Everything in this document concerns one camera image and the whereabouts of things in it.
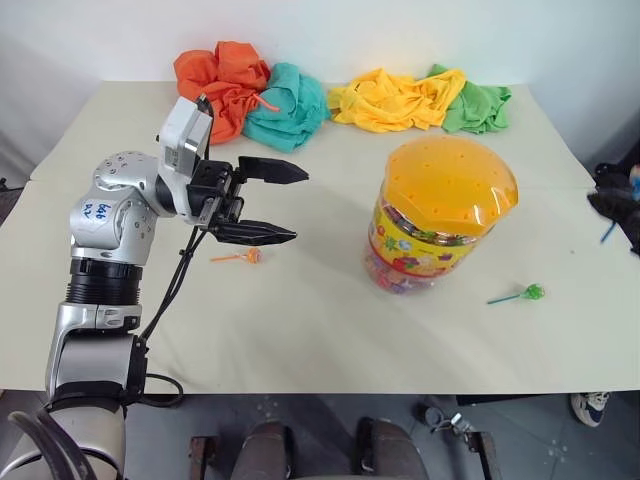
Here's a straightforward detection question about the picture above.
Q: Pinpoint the dark rounded shape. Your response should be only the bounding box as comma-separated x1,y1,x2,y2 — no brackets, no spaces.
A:
241,419,312,480
356,416,430,480

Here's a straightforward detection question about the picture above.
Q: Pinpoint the orange crumpled cloth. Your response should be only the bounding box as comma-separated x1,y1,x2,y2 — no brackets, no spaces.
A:
172,40,281,147

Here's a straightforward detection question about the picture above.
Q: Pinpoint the white and blue sneaker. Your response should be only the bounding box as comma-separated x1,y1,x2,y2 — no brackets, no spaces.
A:
570,390,612,428

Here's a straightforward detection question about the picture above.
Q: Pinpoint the black metal clamp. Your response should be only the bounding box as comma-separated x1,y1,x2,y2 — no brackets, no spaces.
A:
416,398,474,437

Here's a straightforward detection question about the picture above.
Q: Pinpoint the dark shoulder cable bundle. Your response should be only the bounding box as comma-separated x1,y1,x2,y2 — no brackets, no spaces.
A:
6,408,99,480

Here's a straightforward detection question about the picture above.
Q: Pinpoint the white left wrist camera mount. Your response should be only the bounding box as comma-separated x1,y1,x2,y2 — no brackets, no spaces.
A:
157,95,215,175

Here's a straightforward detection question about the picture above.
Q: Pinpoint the brown metal bracket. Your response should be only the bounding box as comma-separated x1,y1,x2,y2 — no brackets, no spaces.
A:
468,431,497,480
189,435,220,480

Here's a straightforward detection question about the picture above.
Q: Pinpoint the orange perforated jar lid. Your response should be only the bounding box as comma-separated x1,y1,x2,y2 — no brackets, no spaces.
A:
380,134,521,237

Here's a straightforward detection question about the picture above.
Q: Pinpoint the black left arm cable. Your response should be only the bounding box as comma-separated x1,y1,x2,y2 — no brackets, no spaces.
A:
125,227,209,409

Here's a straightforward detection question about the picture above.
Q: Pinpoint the teal crumpled cloth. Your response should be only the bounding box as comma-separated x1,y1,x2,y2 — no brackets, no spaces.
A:
242,61,333,153

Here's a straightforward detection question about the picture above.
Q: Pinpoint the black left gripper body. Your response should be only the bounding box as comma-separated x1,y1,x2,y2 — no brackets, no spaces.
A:
186,159,247,230

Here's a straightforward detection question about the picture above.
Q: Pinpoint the clear plastic lollipop jar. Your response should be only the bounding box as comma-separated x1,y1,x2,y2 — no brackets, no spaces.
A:
361,192,497,298

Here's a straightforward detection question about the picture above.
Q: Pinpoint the green lollipop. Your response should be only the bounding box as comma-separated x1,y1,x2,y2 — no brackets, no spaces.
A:
486,282,547,306

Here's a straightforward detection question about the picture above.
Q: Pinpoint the orange lollipop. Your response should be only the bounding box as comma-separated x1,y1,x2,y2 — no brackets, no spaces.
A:
209,247,264,267

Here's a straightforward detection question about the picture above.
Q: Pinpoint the green crumpled cloth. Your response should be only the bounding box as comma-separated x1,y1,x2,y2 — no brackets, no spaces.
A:
426,63,514,137

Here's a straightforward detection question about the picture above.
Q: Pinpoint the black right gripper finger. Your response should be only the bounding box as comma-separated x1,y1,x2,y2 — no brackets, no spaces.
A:
593,161,640,190
586,191,640,257

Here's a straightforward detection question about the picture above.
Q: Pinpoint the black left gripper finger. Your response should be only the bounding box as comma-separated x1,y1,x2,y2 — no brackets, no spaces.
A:
234,155,310,185
214,219,299,246

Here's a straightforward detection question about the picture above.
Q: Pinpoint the yellow crumpled cloth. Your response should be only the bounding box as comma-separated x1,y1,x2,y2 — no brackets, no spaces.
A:
326,67,469,136

